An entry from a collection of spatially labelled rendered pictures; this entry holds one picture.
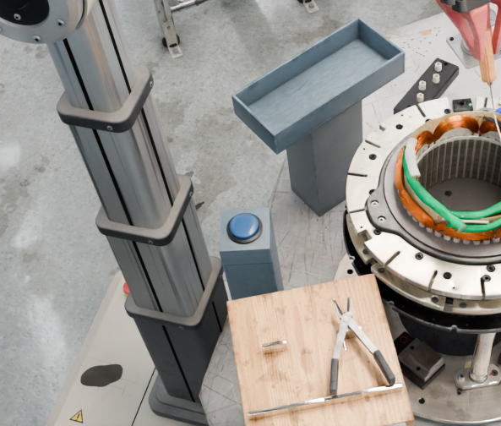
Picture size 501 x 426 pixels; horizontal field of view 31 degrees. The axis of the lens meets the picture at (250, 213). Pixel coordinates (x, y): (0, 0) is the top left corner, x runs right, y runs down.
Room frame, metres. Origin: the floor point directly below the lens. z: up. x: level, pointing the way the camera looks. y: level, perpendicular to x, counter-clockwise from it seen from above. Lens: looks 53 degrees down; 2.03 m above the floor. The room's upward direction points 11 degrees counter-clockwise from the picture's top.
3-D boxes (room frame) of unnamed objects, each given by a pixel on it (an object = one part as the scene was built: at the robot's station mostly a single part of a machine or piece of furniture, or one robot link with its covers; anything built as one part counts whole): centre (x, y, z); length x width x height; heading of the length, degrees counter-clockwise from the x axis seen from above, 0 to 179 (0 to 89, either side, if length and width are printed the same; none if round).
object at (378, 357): (0.45, -0.12, 1.09); 0.04 x 0.01 x 0.02; 14
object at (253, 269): (0.72, 0.01, 0.91); 0.07 x 0.07 x 0.25; 80
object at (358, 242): (0.65, -0.14, 1.06); 0.08 x 0.02 x 0.01; 5
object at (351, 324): (0.49, -0.10, 1.09); 0.06 x 0.01 x 0.01; 24
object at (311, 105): (0.95, -0.14, 0.92); 0.25 x 0.11 x 0.28; 117
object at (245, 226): (0.72, 0.01, 1.04); 0.04 x 0.04 x 0.01
